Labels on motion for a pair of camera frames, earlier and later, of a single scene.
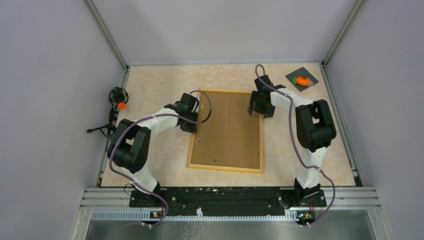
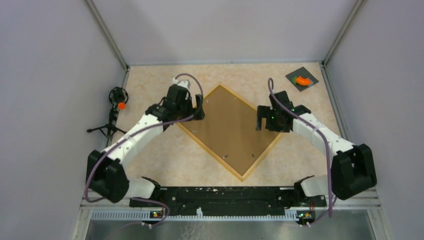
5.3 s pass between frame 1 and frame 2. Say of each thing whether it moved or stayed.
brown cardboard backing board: moved
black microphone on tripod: stayed
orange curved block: stayed
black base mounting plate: stayed
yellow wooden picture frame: moved
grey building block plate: stayed
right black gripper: moved
